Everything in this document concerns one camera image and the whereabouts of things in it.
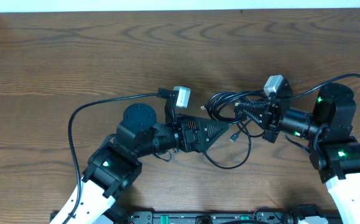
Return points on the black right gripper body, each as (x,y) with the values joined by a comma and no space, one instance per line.
(273,117)

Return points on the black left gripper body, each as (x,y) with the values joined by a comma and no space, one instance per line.
(185,135)

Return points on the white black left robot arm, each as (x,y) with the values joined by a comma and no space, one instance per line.
(115,165)

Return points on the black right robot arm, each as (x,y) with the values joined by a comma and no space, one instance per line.
(332,150)

